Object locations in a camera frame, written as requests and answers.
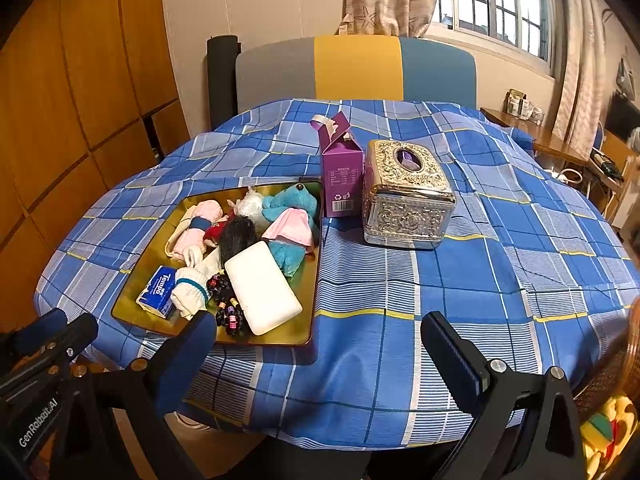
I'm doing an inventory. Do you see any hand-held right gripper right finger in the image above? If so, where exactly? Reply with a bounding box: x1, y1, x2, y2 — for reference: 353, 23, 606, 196
421, 311, 588, 480

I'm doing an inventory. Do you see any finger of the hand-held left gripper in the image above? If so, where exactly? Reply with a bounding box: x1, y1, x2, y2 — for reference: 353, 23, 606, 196
42, 313, 99, 363
11, 308, 68, 357

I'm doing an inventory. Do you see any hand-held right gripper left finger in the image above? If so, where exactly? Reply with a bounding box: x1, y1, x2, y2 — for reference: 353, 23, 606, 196
75, 310, 219, 480

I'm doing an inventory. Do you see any gold metal tray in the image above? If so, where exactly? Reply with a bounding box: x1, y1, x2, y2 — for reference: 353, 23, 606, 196
111, 178, 324, 349

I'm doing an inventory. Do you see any white sock blue stripe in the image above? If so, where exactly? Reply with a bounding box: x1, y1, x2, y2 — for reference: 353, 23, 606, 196
170, 266, 210, 320

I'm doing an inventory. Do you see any blue tissue pack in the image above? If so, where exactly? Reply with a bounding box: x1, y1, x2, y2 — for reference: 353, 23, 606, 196
136, 265, 179, 319

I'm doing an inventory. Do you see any white sponge pad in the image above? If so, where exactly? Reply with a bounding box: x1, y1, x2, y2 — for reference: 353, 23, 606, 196
224, 240, 304, 336

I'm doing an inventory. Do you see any cream cloth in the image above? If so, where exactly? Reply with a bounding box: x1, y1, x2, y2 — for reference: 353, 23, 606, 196
165, 207, 201, 266

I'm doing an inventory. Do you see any red plush doll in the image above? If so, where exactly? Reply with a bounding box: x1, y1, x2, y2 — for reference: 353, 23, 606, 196
202, 212, 236, 249

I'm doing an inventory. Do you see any pink sock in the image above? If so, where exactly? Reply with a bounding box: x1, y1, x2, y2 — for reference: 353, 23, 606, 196
175, 200, 224, 261

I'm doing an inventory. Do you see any blue plush toy pink dress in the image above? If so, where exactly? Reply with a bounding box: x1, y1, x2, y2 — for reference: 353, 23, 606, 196
260, 183, 321, 279

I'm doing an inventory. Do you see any yellow soft toy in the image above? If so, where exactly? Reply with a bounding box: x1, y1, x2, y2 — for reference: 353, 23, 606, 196
580, 395, 640, 480

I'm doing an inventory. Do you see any blue plaid bedsheet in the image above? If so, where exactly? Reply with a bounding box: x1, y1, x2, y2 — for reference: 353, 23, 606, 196
34, 97, 636, 452

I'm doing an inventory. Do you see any ornate silver tissue box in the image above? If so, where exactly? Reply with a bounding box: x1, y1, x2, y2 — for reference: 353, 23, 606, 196
362, 140, 457, 251

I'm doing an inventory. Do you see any purple carton box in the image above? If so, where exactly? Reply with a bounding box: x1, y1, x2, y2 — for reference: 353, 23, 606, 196
310, 111, 365, 219

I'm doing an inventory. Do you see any wooden wardrobe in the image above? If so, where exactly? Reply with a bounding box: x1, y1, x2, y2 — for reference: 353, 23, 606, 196
0, 0, 192, 332

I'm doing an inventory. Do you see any wooden bedside desk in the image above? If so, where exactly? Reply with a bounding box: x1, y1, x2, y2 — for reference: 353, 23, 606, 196
480, 106, 592, 167

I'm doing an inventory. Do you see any wooden chair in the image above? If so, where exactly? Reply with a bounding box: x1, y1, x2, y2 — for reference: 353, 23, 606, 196
590, 125, 639, 221

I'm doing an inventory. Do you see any black rolled mat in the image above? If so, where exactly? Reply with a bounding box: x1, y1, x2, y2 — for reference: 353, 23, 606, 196
207, 35, 240, 131

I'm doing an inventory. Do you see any black monitor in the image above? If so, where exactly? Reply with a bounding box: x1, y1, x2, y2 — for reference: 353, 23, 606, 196
605, 91, 640, 141

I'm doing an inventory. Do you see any grey yellow blue headboard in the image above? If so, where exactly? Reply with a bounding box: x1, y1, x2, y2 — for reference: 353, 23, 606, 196
235, 35, 477, 112

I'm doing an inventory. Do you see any pale pink curtain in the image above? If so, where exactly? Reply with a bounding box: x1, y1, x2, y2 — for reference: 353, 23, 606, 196
550, 0, 609, 149

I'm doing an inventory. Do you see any white steam iron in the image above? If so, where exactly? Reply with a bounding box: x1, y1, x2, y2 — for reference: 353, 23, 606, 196
617, 55, 639, 94

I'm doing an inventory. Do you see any barred window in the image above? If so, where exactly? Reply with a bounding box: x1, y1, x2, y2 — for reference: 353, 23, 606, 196
425, 0, 557, 79

